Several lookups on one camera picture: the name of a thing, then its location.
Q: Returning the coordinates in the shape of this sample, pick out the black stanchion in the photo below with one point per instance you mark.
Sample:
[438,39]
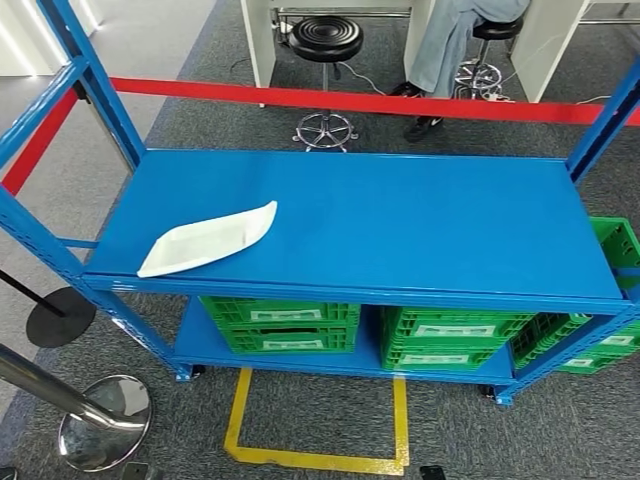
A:
[63,318]

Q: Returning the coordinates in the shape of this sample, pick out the green plastic crate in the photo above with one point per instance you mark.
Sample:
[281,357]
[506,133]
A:
[400,324]
[400,361]
[225,311]
[240,341]
[590,364]
[620,245]

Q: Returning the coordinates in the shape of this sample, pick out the black round stool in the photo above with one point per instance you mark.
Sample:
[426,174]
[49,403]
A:
[326,38]
[492,30]

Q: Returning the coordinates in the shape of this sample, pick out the yellow floor tape outline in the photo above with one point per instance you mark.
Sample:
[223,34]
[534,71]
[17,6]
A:
[232,424]

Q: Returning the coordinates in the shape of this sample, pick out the red barrier belt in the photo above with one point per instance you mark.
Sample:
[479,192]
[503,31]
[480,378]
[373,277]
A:
[324,99]

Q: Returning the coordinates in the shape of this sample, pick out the person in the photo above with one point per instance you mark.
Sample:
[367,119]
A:
[450,46]

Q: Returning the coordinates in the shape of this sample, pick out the blue metal shelf rack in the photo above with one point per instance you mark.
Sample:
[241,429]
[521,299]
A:
[375,218]

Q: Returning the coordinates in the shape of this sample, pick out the white curved plastic part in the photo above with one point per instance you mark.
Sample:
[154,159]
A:
[205,242]

